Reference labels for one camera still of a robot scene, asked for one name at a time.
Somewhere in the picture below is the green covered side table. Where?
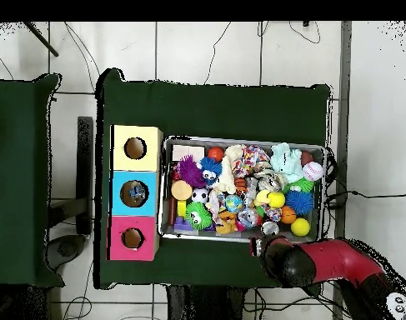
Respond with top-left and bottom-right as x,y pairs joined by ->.
0,73 -> 65,288

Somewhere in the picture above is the wooden box with three holes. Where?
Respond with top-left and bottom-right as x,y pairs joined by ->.
108,124 -> 164,262

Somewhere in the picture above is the black upright stand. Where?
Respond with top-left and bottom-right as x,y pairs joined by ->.
75,116 -> 94,236

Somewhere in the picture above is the shallow mesh bin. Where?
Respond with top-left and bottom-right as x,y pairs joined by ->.
157,134 -> 327,247

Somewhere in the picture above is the mint green cloth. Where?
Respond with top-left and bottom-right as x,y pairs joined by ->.
269,142 -> 305,184

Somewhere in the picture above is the white baseball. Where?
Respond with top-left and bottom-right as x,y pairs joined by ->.
301,161 -> 324,182

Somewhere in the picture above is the grey rounded floor base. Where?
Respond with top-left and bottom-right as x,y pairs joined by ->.
45,234 -> 87,271

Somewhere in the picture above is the green spiky ball with eyes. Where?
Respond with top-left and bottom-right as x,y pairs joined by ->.
184,201 -> 213,232

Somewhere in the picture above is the black tripod leg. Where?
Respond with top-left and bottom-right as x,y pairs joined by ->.
23,21 -> 60,58

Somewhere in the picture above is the dark green table cloth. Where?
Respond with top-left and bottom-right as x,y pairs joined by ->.
93,67 -> 332,294

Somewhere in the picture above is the blue spiky ball with eyes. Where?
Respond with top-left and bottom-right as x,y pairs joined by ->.
198,156 -> 223,186

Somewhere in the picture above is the smooth orange ball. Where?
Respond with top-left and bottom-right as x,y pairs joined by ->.
207,146 -> 225,163

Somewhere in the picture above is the purple spiky ball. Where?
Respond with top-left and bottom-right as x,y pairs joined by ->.
176,154 -> 208,189

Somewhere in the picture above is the black power cable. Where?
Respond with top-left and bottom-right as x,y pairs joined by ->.
323,189 -> 406,209

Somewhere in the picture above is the yellow ball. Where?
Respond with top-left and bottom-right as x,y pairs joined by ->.
290,217 -> 311,238

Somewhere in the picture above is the small soccer ball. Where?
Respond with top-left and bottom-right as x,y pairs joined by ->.
191,187 -> 211,204

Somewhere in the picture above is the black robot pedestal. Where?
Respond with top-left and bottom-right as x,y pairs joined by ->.
165,284 -> 248,320

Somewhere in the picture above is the globe print ball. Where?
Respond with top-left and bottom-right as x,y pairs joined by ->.
223,193 -> 244,214

